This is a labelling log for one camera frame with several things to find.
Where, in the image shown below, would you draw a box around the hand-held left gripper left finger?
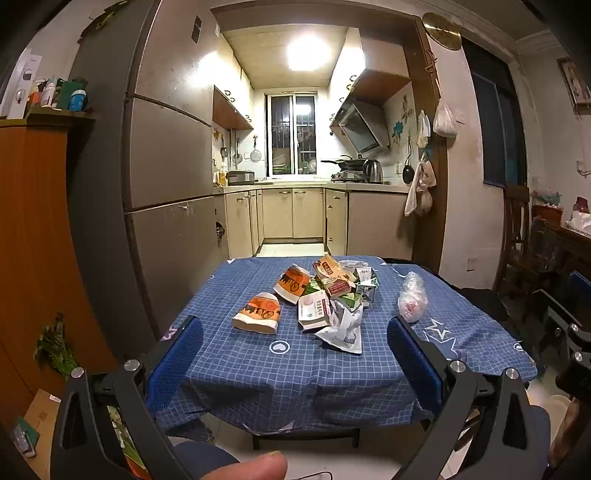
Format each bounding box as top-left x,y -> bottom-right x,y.
50,315 -> 206,480

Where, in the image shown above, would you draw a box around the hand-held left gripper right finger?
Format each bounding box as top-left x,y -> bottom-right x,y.
387,316 -> 551,480

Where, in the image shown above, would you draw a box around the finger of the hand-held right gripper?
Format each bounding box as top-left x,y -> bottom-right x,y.
531,288 -> 591,367
567,271 -> 591,303

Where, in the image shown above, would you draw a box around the clear plastic bag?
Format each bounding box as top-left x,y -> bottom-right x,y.
397,271 -> 429,323

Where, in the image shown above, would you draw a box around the orange printed paper cup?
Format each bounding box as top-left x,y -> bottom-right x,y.
273,264 -> 312,305
232,293 -> 281,334

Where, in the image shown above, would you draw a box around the long yellow medicine box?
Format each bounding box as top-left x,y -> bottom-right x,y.
312,254 -> 352,289

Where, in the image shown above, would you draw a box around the person's right forearm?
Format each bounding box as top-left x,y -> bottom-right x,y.
549,397 -> 583,468

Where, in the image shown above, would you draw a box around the person's left hand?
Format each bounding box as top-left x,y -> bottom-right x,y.
207,451 -> 288,480

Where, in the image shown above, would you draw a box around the person's right leg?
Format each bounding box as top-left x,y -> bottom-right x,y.
525,405 -> 553,480

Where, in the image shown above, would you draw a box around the person's leg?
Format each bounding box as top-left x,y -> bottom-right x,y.
525,405 -> 553,480
172,440 -> 242,480

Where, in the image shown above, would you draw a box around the crumpled white paper wrapper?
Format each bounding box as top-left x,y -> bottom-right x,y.
315,305 -> 365,355

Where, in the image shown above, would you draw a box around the dark wooden chair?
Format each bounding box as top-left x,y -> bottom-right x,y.
493,184 -> 536,296

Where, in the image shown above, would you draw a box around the blue checked tablecloth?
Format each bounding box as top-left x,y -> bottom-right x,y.
154,255 -> 539,437

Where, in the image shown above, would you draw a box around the person's left leg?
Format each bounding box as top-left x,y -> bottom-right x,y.
172,440 -> 242,480

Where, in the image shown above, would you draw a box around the white red medicine box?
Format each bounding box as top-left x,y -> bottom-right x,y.
298,291 -> 334,332

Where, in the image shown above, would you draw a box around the green leafy vegetables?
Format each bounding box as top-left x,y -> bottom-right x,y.
33,313 -> 78,380

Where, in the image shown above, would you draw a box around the flat cardboard box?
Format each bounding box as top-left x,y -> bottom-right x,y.
11,388 -> 63,478

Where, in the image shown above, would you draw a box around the hanging beige cloth bag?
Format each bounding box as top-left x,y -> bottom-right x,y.
404,154 -> 437,217

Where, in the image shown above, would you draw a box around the orange wooden cabinet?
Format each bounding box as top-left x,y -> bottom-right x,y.
0,108 -> 118,418

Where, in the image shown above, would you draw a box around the beige lower kitchen cabinets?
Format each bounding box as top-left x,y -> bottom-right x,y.
222,185 -> 414,261

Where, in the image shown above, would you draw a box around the hanging black frying pan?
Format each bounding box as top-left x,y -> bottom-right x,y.
402,137 -> 415,185

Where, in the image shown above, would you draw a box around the steel kettle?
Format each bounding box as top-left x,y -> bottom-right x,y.
362,158 -> 384,184

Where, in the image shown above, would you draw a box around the grey refrigerator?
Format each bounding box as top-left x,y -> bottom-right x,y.
68,0 -> 232,344

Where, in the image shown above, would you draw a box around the black wok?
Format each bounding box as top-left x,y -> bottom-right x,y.
320,156 -> 366,169

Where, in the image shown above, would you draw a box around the hanging white plastic bag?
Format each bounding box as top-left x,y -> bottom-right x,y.
433,99 -> 459,139

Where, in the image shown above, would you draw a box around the small hanging plastic bag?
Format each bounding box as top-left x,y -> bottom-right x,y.
417,110 -> 432,148

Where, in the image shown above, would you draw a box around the steel range hood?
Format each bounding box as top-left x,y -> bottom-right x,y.
329,102 -> 391,157

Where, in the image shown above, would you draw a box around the kitchen window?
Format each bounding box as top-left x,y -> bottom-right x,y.
265,91 -> 320,177

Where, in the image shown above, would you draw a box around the green box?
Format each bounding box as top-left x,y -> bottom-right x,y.
56,79 -> 88,110

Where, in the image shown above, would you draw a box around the tall white printed box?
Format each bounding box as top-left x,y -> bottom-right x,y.
0,52 -> 44,119

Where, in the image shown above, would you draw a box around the ceiling light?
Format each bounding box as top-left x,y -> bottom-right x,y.
285,31 -> 331,72

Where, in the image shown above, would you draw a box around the black metal table frame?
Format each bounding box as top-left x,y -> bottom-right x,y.
252,425 -> 361,450

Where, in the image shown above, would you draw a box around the framed wall picture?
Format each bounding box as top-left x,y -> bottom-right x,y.
556,56 -> 591,112

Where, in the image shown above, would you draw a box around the flower wall sticker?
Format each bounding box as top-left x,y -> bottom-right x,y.
392,95 -> 415,147

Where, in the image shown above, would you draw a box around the beige wall cabinet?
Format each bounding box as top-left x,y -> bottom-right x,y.
212,28 -> 256,131
328,28 -> 413,108

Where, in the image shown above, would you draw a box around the gold wall clock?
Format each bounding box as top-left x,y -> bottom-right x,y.
421,12 -> 463,51

